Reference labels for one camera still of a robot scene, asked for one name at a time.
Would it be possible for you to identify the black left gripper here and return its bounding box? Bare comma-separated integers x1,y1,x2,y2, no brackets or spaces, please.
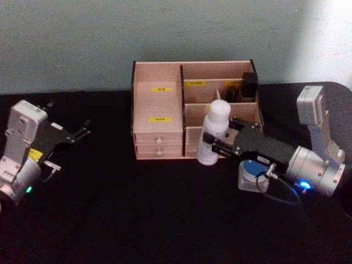
29,101,92,166

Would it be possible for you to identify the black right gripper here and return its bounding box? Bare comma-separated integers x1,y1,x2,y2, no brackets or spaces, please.
202,117,297,172

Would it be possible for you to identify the white plastic squeeze bottle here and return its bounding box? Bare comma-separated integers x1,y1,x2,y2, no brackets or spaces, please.
196,89,232,166

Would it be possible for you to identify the clear round case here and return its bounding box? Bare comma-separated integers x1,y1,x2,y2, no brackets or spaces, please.
238,159,272,193

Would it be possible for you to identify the small dark block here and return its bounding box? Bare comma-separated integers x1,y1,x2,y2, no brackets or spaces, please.
227,85,240,103

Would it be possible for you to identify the black box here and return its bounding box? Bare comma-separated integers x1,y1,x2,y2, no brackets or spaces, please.
241,71,259,99

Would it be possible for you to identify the wooden drawer with white knob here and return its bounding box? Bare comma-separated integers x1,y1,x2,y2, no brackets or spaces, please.
134,133,184,145
134,143,184,160

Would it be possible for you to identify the pale wooden desk organizer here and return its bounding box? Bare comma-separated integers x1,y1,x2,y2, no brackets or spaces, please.
131,59,265,161

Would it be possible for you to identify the black table cloth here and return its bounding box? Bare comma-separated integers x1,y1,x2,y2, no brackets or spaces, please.
0,81,352,264

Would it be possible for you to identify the thin dark right gripper cable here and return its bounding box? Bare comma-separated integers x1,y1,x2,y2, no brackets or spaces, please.
255,163,302,206

